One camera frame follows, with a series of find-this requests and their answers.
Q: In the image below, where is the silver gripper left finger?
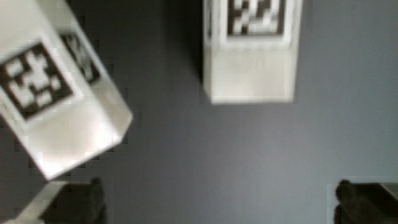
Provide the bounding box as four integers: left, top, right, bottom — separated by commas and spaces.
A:
11, 178, 107, 224

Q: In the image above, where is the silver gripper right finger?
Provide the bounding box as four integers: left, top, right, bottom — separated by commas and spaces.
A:
332, 179, 398, 224

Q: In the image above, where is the white table leg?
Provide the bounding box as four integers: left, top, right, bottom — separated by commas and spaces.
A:
0, 0, 133, 179
203, 0, 304, 104

